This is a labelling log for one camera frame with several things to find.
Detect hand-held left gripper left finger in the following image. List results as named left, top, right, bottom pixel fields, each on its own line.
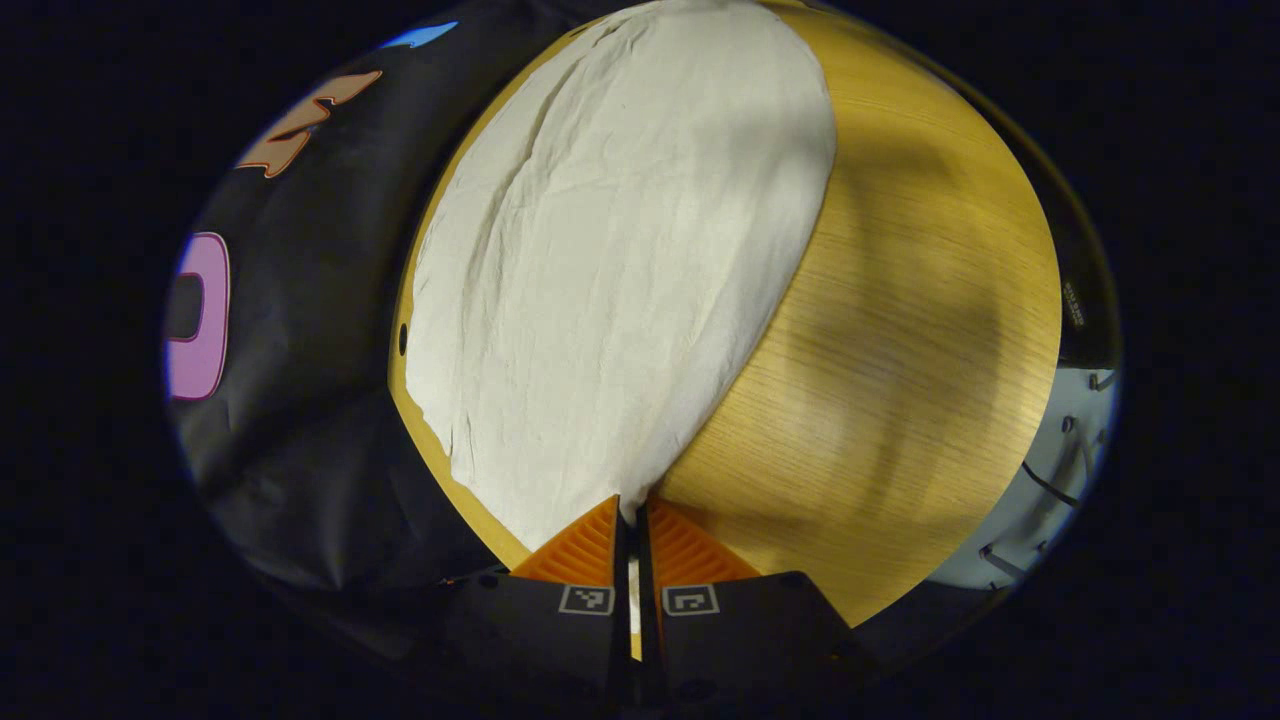
left=445, top=495, right=634, bottom=703

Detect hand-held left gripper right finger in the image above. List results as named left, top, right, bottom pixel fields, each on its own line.
left=636, top=495, right=873, bottom=711

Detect white jeans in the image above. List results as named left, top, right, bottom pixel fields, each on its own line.
left=405, top=0, right=839, bottom=661

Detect black backdrop cloth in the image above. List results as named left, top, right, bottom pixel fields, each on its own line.
left=165, top=0, right=641, bottom=641

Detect black rounded object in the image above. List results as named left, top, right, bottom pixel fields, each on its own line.
left=1040, top=180, right=1123, bottom=373

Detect thin black cable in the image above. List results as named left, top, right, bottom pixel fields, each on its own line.
left=1022, top=460, right=1083, bottom=508

